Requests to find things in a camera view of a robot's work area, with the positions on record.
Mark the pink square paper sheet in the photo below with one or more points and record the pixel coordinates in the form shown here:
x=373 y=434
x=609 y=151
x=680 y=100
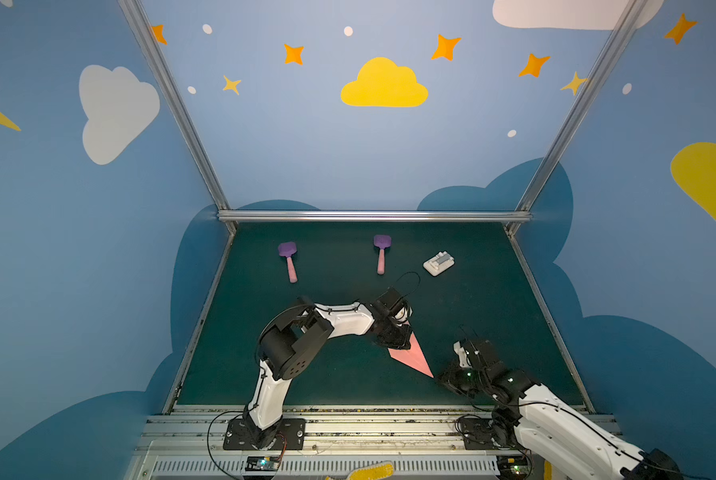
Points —
x=413 y=357

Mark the right aluminium frame post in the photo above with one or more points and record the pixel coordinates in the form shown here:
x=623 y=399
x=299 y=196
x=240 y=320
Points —
x=614 y=48

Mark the white small plastic device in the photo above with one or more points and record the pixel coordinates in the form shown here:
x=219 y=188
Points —
x=439 y=263

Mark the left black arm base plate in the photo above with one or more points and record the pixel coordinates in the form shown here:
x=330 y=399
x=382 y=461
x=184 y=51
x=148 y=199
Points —
x=243 y=434

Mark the yellow glove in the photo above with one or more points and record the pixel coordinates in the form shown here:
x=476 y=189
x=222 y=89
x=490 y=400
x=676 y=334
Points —
x=377 y=471

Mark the left green circuit board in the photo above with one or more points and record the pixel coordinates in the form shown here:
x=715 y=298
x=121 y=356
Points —
x=262 y=464

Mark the right purple pink spatula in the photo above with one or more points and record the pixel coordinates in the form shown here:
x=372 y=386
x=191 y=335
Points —
x=382 y=242

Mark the left purple pink spatula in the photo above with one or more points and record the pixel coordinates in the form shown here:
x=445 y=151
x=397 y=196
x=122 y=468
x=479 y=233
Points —
x=287 y=250

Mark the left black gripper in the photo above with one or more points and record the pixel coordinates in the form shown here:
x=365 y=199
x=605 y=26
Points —
x=398 y=334

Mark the right green circuit board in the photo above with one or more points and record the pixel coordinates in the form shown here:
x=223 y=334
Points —
x=514 y=468

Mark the horizontal aluminium frame bar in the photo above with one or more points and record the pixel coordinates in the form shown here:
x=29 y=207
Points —
x=374 y=216

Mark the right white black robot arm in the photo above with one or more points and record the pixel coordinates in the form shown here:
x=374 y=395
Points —
x=528 y=416

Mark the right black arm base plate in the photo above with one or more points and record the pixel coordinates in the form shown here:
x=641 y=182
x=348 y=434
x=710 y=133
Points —
x=480 y=433

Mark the left aluminium frame post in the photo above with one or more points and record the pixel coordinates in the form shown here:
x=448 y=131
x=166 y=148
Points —
x=138 y=22

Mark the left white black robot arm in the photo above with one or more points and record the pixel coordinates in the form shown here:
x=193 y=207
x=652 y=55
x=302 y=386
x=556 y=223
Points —
x=292 y=340

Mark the purple pink spatula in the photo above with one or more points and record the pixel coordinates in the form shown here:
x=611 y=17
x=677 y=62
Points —
x=382 y=242
x=287 y=250

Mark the aluminium frame post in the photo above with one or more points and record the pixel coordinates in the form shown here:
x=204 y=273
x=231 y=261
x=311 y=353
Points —
x=614 y=48
x=138 y=22

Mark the aluminium front rail base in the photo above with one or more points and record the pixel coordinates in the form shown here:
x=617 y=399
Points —
x=420 y=442

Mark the green circuit board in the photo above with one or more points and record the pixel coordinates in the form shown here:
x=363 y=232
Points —
x=262 y=464
x=514 y=468

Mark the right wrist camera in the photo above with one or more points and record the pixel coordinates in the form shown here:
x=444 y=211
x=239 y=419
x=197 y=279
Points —
x=462 y=355

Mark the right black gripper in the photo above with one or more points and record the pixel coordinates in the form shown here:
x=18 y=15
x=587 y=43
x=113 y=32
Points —
x=457 y=372

